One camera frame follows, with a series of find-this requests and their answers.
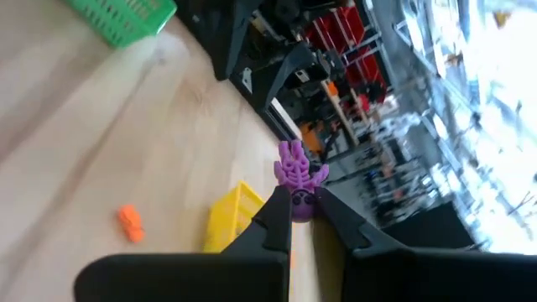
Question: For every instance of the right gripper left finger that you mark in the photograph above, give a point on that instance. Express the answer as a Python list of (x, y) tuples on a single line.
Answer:
[(189, 277)]

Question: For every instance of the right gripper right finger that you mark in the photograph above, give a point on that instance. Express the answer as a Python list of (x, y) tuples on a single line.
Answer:
[(419, 277)]

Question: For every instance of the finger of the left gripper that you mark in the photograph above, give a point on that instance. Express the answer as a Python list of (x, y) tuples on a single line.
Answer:
[(285, 75), (222, 33)]

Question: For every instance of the orange foam piece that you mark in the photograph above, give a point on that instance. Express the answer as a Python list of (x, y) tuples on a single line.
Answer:
[(131, 222)]

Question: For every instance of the purple toy skeleton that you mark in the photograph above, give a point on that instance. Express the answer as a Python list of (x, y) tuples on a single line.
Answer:
[(300, 176)]

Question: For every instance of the red storage bin shelf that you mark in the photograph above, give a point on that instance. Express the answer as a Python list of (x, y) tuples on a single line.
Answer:
[(335, 25)]

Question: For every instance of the wooden workbench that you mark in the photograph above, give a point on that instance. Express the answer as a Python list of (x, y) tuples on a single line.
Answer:
[(342, 113)]

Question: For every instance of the orange wheeled machine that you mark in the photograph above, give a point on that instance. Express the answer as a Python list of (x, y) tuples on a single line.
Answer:
[(312, 138)]

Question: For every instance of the yellow plastic basket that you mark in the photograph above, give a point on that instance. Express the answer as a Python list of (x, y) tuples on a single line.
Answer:
[(230, 218)]

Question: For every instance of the green plastic basket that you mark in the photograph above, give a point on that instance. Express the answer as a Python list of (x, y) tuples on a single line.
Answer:
[(126, 21)]

